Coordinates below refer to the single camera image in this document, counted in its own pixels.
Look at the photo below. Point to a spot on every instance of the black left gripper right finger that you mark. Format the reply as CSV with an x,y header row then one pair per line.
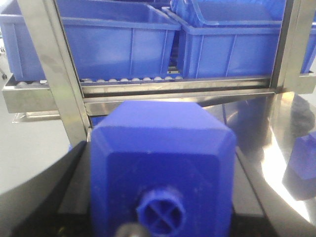
x,y
279,218

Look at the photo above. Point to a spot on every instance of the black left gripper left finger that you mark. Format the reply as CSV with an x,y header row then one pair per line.
x,y
39,196

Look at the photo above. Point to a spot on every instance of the blue bin far left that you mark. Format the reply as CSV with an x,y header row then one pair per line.
x,y
22,57

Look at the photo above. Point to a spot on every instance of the blue bin right on rack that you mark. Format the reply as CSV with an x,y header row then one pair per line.
x,y
310,53

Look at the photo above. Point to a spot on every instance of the blue bin on rack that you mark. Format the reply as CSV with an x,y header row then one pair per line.
x,y
310,53
226,38
116,39

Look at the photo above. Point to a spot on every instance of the blue bin left on rack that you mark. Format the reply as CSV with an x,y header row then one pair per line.
x,y
116,39

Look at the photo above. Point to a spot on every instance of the blue bin middle on rack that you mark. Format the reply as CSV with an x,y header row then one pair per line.
x,y
226,38

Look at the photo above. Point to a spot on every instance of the stainless steel rack frame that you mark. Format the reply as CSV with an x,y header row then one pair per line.
x,y
63,96

